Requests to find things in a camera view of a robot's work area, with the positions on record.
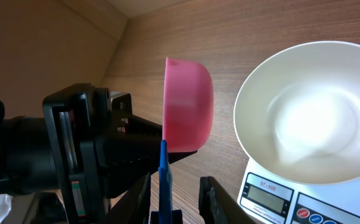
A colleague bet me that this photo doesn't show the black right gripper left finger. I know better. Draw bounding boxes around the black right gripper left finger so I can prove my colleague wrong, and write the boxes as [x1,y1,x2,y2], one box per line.
[103,173,151,224]

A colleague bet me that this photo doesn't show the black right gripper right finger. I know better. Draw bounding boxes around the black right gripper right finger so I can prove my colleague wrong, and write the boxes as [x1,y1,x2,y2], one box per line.
[199,176,256,224]

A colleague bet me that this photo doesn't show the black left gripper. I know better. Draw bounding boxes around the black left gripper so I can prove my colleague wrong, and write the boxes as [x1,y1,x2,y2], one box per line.
[42,83,197,224]

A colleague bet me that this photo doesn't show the pink scoop with blue handle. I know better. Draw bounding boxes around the pink scoop with blue handle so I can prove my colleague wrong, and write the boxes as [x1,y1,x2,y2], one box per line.
[158,57,214,223]

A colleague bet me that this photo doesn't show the white digital kitchen scale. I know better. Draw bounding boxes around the white digital kitchen scale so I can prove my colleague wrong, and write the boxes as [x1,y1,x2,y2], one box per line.
[237,160,360,224]

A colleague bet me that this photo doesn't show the white round bowl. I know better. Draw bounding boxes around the white round bowl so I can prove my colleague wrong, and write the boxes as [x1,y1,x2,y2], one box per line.
[234,40,360,185]

